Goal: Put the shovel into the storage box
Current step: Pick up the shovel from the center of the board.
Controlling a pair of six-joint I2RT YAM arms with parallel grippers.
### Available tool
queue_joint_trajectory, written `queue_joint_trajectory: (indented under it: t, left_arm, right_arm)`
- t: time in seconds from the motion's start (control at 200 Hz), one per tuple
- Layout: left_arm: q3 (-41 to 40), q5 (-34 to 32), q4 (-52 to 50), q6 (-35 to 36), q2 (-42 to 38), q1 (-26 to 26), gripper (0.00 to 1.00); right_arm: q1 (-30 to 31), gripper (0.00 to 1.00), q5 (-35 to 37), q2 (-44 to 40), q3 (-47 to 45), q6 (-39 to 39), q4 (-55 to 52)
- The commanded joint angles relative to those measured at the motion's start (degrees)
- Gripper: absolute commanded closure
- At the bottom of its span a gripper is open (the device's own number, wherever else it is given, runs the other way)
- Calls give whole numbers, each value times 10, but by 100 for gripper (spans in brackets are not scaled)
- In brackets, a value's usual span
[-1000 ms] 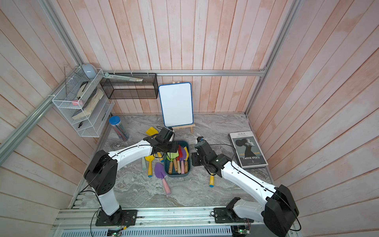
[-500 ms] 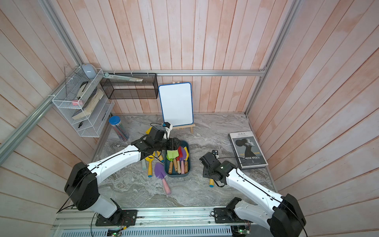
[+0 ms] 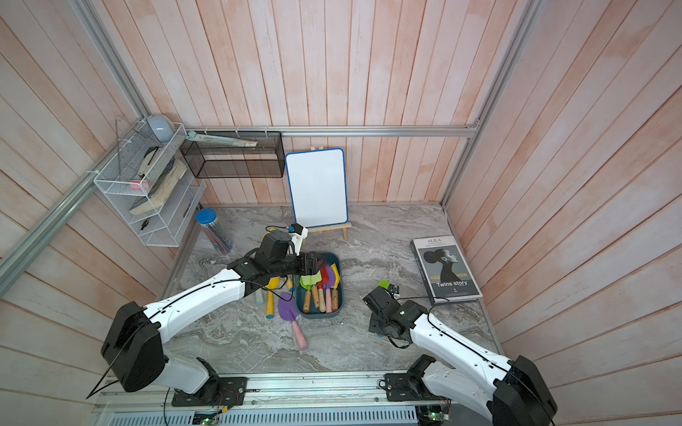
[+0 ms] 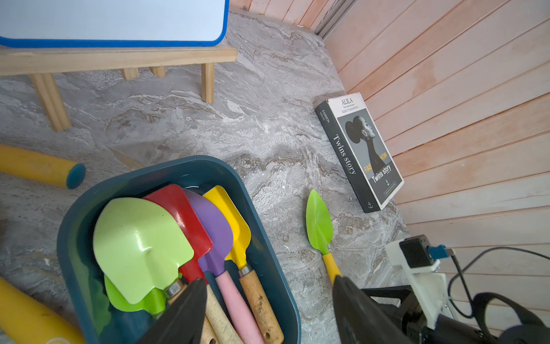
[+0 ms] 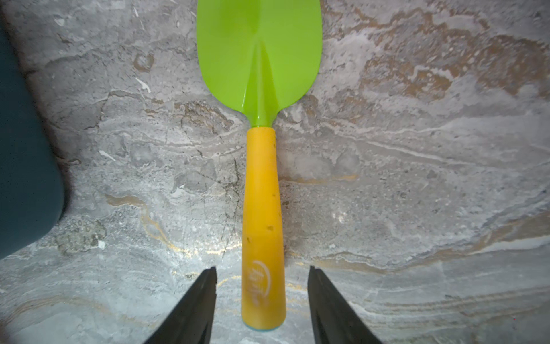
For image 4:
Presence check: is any lime shovel wooden handle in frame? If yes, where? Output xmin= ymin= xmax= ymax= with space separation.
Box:
xmin=93 ymin=197 xmax=218 ymax=343

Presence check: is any green trowel yellow handle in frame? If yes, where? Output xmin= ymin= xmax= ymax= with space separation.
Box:
xmin=306 ymin=190 xmax=342 ymax=285

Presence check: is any purple trowel pink handle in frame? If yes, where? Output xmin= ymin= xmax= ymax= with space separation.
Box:
xmin=184 ymin=189 xmax=264 ymax=343

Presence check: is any yellow shovel blue tip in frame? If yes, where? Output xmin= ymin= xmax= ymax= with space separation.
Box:
xmin=1 ymin=279 xmax=85 ymax=344

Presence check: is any red shovel wooden handle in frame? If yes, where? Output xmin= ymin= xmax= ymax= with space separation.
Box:
xmin=145 ymin=184 xmax=242 ymax=343

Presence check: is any dark teal storage box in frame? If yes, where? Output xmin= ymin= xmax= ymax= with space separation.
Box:
xmin=57 ymin=156 xmax=302 ymax=343

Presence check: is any yellow shovel wooden handle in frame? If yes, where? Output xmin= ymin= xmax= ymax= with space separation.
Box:
xmin=203 ymin=186 xmax=284 ymax=343

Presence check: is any yellow shovel orange handle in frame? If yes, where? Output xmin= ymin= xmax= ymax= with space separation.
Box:
xmin=1 ymin=145 xmax=86 ymax=189

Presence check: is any white board blue frame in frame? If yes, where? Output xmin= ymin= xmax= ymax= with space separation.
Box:
xmin=1 ymin=0 xmax=229 ymax=48

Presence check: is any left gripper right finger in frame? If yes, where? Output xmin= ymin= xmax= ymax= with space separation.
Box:
xmin=332 ymin=276 xmax=410 ymax=344

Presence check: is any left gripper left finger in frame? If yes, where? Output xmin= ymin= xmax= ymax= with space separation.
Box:
xmin=137 ymin=279 xmax=207 ymax=343

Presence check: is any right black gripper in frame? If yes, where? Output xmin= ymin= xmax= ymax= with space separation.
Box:
xmin=362 ymin=285 xmax=507 ymax=343

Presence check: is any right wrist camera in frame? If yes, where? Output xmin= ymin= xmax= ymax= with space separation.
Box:
xmin=385 ymin=234 xmax=454 ymax=330

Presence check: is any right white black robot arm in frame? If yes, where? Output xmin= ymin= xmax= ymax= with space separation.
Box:
xmin=362 ymin=285 xmax=549 ymax=343

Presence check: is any black cover book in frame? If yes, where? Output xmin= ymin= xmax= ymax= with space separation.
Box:
xmin=315 ymin=93 xmax=405 ymax=213

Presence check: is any small wooden easel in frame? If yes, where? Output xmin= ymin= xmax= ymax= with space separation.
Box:
xmin=1 ymin=46 xmax=238 ymax=132

